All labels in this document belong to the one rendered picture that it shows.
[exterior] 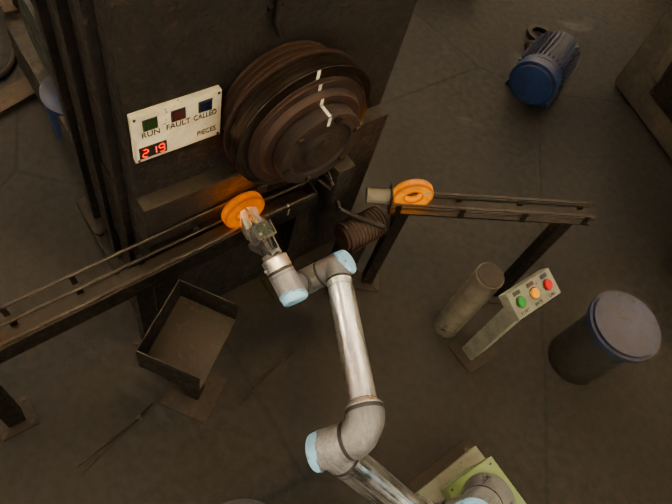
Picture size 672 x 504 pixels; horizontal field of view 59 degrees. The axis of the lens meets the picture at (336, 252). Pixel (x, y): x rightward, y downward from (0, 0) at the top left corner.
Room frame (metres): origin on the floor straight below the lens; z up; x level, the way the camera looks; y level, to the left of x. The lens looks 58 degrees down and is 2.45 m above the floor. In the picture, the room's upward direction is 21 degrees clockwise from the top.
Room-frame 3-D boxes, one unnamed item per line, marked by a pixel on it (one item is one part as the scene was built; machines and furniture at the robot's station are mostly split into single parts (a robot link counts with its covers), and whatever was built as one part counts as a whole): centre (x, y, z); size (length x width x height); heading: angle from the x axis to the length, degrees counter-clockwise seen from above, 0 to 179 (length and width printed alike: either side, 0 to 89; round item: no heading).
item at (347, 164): (1.41, 0.11, 0.68); 0.11 x 0.08 x 0.24; 53
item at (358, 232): (1.40, -0.07, 0.27); 0.22 x 0.13 x 0.53; 143
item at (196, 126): (1.01, 0.53, 1.15); 0.26 x 0.02 x 0.18; 143
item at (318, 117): (1.16, 0.16, 1.11); 0.28 x 0.06 x 0.28; 143
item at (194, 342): (0.65, 0.33, 0.36); 0.26 x 0.20 x 0.72; 178
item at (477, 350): (1.32, -0.76, 0.31); 0.24 x 0.16 x 0.62; 143
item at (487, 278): (1.38, -0.61, 0.26); 0.12 x 0.12 x 0.52
